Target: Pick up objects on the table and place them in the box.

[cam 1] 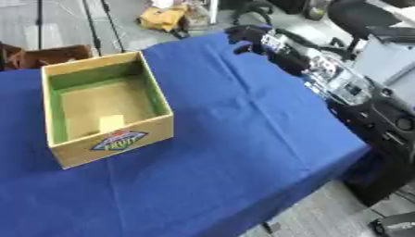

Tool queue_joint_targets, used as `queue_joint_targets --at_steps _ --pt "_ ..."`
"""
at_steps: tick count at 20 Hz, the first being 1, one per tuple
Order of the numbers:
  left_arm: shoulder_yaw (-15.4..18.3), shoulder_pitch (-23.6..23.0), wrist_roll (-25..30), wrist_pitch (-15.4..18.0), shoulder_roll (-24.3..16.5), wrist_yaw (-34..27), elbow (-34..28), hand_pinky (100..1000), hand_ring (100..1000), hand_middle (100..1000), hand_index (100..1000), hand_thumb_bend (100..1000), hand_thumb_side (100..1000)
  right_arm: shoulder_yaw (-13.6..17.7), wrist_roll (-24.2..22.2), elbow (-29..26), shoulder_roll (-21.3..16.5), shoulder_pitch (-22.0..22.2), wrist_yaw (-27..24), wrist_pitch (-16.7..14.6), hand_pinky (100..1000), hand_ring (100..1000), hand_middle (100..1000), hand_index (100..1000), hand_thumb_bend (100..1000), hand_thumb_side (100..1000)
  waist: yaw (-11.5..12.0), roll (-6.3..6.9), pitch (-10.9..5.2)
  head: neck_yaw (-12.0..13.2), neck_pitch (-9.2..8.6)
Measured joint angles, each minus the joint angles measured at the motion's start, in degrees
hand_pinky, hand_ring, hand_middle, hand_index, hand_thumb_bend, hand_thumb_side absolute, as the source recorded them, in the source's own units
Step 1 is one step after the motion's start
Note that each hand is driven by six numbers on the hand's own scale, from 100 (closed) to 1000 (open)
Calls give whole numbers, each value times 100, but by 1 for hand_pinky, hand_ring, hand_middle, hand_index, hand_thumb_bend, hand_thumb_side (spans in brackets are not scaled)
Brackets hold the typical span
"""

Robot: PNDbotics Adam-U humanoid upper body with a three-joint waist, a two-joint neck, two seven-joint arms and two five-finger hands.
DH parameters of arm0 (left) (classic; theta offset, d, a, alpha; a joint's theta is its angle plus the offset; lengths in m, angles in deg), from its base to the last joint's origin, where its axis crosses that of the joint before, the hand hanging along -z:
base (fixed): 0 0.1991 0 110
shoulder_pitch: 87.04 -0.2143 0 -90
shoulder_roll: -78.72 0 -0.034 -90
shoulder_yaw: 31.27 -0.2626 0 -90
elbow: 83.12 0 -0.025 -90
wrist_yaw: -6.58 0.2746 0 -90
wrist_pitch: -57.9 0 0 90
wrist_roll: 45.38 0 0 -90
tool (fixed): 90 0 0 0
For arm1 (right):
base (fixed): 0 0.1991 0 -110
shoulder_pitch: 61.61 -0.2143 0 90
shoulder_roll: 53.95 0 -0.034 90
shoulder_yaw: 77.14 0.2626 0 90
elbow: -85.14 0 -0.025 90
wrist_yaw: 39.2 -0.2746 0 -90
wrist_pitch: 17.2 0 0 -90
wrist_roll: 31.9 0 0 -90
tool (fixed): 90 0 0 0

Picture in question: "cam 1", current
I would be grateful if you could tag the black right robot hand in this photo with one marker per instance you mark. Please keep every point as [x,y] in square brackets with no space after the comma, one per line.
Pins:
[246,35]

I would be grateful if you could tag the tan cardboard box green inside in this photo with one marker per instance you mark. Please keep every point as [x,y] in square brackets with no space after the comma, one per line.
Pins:
[111,148]

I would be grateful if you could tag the brown cardboard box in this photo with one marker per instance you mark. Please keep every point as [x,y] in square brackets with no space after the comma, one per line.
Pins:
[54,55]

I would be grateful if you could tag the black office chair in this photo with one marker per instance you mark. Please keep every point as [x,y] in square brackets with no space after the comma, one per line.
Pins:
[359,15]
[251,7]

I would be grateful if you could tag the yellow bag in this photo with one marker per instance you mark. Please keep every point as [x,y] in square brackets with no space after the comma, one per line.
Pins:
[161,18]

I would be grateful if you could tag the black tripod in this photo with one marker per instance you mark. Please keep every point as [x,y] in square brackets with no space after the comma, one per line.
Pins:
[39,24]
[111,27]

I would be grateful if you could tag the pale yellow block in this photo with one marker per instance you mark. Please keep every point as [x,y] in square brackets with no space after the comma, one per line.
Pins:
[111,123]

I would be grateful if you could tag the black device on floor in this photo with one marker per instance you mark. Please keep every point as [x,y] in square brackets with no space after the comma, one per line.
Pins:
[397,225]

